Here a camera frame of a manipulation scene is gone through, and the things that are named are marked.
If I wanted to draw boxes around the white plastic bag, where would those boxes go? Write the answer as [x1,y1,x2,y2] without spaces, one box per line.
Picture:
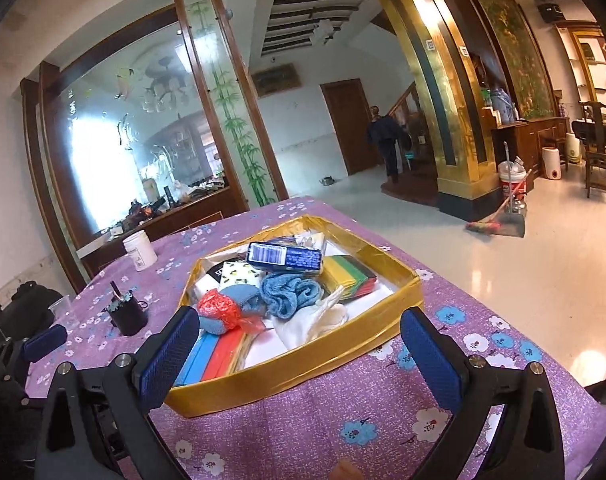
[282,229,330,262]

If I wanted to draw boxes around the dark framed wall plaque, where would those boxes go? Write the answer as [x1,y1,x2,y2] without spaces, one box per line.
[250,63,302,98]

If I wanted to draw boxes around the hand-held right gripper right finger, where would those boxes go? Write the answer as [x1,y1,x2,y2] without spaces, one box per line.
[400,307,566,480]

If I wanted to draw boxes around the broom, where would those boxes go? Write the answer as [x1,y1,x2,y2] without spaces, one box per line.
[465,169,534,235]

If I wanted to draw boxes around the red plastic bag ball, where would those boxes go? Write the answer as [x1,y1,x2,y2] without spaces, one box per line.
[196,288,265,334]

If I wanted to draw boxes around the clear plastic cup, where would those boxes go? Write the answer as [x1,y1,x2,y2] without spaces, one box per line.
[47,295,80,332]

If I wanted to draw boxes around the wooden door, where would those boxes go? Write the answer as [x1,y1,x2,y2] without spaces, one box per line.
[320,78,380,177]

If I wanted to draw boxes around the blue knit sock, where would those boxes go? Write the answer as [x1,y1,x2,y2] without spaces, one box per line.
[260,275,325,319]

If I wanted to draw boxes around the ceiling chandelier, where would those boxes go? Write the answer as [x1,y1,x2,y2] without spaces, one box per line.
[310,18,337,44]

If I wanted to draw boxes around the purple floral tablecloth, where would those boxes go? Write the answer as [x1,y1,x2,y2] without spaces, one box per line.
[26,197,606,480]

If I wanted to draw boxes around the gold cardboard box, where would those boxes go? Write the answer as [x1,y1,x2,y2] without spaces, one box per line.
[164,215,425,419]

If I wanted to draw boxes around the black cylindrical motor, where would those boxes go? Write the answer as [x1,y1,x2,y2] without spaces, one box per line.
[102,280,150,337]

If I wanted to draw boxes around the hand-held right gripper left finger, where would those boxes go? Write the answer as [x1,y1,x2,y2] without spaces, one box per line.
[36,306,201,480]

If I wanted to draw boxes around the black bag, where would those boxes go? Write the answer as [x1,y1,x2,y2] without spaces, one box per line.
[0,280,65,343]

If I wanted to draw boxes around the blue white tissue pack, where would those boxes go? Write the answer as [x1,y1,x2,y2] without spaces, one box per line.
[246,241,327,276]

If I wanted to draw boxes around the wooden chair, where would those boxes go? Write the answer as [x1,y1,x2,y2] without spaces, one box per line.
[572,101,606,205]

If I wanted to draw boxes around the wood-framed glass partition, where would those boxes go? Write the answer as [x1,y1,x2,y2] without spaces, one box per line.
[20,0,291,282]

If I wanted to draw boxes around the wooden cabinet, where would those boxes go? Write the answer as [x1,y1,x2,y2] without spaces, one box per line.
[490,115,572,182]

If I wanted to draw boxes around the white red bucket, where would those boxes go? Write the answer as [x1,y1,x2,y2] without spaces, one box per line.
[497,160,529,202]

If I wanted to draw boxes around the cream cloth glove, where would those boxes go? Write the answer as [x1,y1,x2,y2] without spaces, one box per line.
[272,285,350,347]

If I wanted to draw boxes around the gold pillar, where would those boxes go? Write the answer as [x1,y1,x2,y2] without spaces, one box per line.
[372,0,494,212]

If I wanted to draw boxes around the yellow green cloth stack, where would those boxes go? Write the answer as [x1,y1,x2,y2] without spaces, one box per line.
[322,254,380,302]

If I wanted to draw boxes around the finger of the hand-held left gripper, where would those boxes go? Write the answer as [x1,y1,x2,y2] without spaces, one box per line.
[24,324,68,362]

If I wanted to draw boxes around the grey dustpan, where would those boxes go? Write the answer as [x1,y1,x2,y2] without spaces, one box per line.
[492,209,527,239]

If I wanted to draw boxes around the black wall speaker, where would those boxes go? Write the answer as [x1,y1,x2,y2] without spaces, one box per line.
[536,3,566,24]

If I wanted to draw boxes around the lemon print tissue pack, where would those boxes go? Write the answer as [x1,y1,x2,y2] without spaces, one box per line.
[221,259,260,287]

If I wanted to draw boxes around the white plastic jar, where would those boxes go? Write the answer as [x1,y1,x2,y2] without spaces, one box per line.
[122,231,159,272]

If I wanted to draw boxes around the white round appliance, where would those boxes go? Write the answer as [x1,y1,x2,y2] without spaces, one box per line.
[540,146,564,181]

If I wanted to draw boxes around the blue red cloth stack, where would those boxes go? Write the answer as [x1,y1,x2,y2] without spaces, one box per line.
[172,329,255,389]

